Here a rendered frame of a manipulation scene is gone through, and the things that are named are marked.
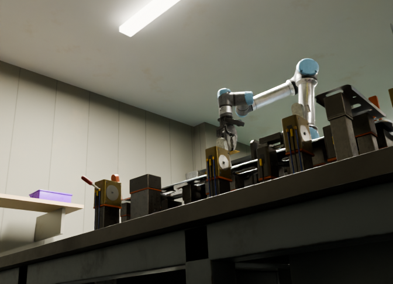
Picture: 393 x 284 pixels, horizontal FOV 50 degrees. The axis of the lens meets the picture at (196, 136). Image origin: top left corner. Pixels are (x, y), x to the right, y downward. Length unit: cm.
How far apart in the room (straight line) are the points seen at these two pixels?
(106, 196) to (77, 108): 289
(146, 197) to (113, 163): 306
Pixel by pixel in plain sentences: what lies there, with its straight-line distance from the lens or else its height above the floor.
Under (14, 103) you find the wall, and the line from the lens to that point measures 450.
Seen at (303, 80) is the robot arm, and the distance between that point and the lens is 239.
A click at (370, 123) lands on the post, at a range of 131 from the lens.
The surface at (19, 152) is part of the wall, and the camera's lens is 435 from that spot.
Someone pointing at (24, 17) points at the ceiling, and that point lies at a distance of 398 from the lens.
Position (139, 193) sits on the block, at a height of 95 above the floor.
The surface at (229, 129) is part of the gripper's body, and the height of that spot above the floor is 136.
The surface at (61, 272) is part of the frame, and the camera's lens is 142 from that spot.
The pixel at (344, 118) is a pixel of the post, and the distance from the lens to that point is 113.
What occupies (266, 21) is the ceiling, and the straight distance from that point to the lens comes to 399.
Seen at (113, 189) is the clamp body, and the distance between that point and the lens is 202.
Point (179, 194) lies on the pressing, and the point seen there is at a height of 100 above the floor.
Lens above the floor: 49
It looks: 22 degrees up
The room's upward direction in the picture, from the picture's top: 3 degrees counter-clockwise
